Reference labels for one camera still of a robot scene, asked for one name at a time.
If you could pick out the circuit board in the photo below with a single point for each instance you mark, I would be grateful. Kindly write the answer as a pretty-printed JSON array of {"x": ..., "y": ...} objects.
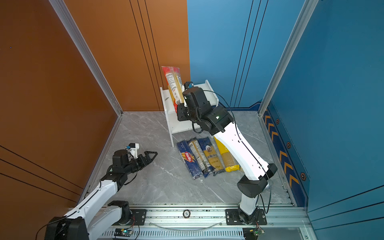
[
  {"x": 252, "y": 233},
  {"x": 123, "y": 233}
]

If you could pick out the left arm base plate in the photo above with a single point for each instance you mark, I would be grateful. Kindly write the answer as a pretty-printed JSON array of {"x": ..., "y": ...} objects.
[{"x": 136, "y": 217}]

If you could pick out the left circuit board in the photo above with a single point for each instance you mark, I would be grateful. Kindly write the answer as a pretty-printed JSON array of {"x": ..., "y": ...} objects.
[{"x": 123, "y": 233}]

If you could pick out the aluminium front rail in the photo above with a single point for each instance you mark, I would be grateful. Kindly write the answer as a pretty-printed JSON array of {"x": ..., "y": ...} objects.
[{"x": 208, "y": 222}]

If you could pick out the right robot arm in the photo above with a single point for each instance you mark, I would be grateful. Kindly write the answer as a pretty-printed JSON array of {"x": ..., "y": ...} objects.
[{"x": 219, "y": 123}]

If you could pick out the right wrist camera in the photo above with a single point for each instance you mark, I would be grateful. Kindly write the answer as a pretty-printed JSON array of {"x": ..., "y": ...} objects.
[{"x": 188, "y": 85}]

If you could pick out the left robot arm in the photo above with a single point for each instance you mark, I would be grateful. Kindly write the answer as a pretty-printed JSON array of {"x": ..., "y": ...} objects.
[{"x": 95, "y": 214}]

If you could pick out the right circuit board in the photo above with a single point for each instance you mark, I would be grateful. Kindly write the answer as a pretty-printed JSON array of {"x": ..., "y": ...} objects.
[{"x": 252, "y": 233}]

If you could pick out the blue yellow spaghetti bag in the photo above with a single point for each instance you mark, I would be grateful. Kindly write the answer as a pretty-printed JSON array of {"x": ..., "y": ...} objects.
[{"x": 211, "y": 155}]

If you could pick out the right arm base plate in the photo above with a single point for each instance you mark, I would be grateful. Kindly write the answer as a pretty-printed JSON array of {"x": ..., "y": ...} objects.
[{"x": 238, "y": 217}]

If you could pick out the round rail knob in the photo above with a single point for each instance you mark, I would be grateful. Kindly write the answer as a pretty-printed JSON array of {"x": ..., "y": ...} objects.
[{"x": 186, "y": 214}]

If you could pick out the clear white-label spaghetti bag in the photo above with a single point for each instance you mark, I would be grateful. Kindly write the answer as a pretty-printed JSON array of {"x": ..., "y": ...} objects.
[{"x": 201, "y": 158}]

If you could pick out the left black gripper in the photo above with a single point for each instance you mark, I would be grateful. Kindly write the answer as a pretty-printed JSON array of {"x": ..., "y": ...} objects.
[{"x": 146, "y": 157}]

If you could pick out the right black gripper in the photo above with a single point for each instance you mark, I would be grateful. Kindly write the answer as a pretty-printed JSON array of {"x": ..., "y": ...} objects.
[{"x": 181, "y": 108}]

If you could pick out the red spaghetti bag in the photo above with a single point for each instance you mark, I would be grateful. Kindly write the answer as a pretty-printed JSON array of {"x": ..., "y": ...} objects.
[{"x": 174, "y": 80}]

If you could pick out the blue Barilla spaghetti bag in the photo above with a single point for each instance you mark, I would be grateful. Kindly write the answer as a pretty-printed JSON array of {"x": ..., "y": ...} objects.
[{"x": 189, "y": 159}]

